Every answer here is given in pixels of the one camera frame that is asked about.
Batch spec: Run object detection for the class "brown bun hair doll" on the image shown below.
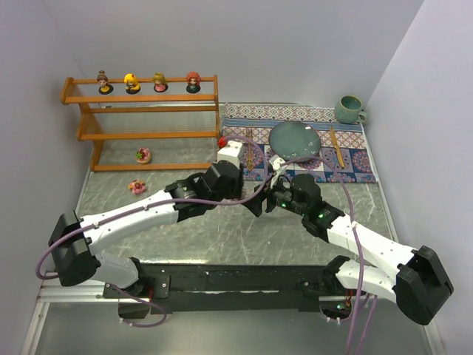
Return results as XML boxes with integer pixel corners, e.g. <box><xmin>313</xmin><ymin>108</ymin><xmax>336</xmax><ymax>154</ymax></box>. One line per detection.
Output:
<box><xmin>97</xmin><ymin>70</ymin><xmax>114</xmax><ymax>95</ymax></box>

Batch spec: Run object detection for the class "pink bear strawberry toy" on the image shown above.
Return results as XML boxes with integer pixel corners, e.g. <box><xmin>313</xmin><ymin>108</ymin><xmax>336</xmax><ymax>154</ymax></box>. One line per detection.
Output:
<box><xmin>136</xmin><ymin>147</ymin><xmax>152</xmax><ymax>164</ymax></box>

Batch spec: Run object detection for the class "orange wooden two-tier shelf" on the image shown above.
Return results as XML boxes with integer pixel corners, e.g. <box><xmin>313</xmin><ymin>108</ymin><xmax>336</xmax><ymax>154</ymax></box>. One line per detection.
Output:
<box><xmin>60</xmin><ymin>75</ymin><xmax>221</xmax><ymax>172</ymax></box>

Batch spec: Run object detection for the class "yellow hair doll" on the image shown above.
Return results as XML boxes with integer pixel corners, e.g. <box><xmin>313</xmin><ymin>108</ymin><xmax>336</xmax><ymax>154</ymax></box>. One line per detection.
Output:
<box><xmin>123</xmin><ymin>73</ymin><xmax>141</xmax><ymax>95</ymax></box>

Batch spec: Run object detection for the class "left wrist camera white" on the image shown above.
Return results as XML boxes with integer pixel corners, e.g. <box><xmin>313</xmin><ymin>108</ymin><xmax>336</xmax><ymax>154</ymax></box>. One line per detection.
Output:
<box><xmin>217</xmin><ymin>137</ymin><xmax>244</xmax><ymax>168</ymax></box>

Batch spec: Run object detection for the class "golden knife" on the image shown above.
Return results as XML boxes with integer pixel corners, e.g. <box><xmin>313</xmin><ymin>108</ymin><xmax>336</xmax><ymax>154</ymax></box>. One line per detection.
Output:
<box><xmin>330</xmin><ymin>127</ymin><xmax>345</xmax><ymax>169</ymax></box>

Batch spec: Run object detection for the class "patterned blue pink placemat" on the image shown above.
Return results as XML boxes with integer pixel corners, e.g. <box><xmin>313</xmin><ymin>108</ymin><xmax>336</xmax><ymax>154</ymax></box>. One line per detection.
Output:
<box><xmin>221</xmin><ymin>103</ymin><xmax>376</xmax><ymax>183</ymax></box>

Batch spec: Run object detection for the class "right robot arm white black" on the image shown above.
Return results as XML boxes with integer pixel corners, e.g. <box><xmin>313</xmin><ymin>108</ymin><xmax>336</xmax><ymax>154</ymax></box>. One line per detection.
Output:
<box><xmin>244</xmin><ymin>174</ymin><xmax>454</xmax><ymax>325</ymax></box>

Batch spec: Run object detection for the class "teal ceramic plate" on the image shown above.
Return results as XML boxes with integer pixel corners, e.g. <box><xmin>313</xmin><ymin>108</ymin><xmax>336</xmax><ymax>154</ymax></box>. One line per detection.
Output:
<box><xmin>268</xmin><ymin>121</ymin><xmax>321</xmax><ymax>161</ymax></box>

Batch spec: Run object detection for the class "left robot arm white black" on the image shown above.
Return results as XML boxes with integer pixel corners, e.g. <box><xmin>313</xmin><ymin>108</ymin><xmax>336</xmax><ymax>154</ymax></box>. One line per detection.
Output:
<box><xmin>48</xmin><ymin>160</ymin><xmax>243</xmax><ymax>288</ymax></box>

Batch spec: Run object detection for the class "pink bear flower toy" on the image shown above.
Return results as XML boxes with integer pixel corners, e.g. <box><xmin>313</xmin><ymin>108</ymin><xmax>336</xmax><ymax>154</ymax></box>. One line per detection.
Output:
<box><xmin>128</xmin><ymin>180</ymin><xmax>147</xmax><ymax>195</ymax></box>

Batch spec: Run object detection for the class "blonde hair pink doll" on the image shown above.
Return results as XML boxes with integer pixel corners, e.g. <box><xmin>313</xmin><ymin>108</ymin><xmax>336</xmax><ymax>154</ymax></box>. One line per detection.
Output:
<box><xmin>152</xmin><ymin>72</ymin><xmax>169</xmax><ymax>93</ymax></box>

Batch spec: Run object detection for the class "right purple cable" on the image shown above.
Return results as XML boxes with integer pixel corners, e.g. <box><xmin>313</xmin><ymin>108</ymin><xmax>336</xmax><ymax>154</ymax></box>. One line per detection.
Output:
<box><xmin>284</xmin><ymin>155</ymin><xmax>378</xmax><ymax>355</ymax></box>

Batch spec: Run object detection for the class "red hair doll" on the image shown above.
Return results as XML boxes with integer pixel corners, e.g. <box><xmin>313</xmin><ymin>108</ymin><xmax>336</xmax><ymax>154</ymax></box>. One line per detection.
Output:
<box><xmin>186</xmin><ymin>72</ymin><xmax>201</xmax><ymax>94</ymax></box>

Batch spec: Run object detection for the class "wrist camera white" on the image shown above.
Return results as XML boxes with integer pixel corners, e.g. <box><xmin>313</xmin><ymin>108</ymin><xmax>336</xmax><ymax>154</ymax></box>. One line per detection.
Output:
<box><xmin>269</xmin><ymin>155</ymin><xmax>287</xmax><ymax>189</ymax></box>
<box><xmin>217</xmin><ymin>137</ymin><xmax>244</xmax><ymax>168</ymax></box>

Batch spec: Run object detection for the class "black mounting base rail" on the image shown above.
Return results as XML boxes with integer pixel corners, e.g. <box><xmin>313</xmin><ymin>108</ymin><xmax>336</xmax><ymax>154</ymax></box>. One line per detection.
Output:
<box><xmin>99</xmin><ymin>258</ymin><xmax>352</xmax><ymax>320</ymax></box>

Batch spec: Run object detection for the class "golden fork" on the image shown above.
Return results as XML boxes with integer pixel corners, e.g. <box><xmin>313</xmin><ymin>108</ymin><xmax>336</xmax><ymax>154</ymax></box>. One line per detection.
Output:
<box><xmin>246</xmin><ymin>127</ymin><xmax>253</xmax><ymax>172</ymax></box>

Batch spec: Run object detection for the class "aluminium frame rail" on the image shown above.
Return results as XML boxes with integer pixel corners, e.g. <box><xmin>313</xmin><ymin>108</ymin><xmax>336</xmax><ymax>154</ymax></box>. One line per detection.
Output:
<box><xmin>21</xmin><ymin>280</ymin><xmax>151</xmax><ymax>354</ymax></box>

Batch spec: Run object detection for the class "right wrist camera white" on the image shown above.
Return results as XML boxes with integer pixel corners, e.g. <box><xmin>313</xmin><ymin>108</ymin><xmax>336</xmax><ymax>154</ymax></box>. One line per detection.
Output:
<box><xmin>269</xmin><ymin>155</ymin><xmax>287</xmax><ymax>189</ymax></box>

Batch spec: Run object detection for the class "teal ceramic mug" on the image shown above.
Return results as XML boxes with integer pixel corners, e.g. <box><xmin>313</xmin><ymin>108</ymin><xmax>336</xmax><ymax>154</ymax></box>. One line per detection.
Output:
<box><xmin>334</xmin><ymin>95</ymin><xmax>367</xmax><ymax>124</ymax></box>

